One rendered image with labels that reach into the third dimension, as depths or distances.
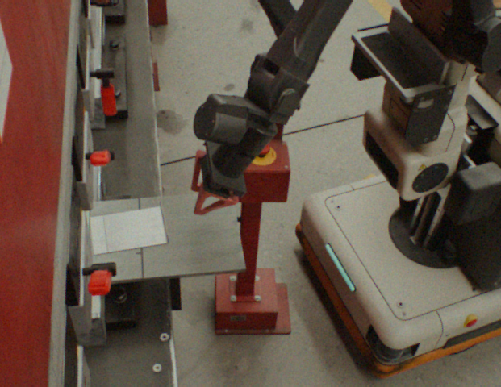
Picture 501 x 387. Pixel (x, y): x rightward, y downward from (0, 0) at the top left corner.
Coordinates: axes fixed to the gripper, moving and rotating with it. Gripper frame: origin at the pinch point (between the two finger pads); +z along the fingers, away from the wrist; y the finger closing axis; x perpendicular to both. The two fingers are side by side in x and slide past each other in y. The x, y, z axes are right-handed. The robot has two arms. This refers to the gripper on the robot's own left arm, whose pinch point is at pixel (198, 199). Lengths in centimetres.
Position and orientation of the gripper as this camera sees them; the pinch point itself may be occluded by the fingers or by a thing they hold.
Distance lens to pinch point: 113.1
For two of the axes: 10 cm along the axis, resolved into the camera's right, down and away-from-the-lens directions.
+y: 1.4, 7.3, -6.7
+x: 8.3, 2.9, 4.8
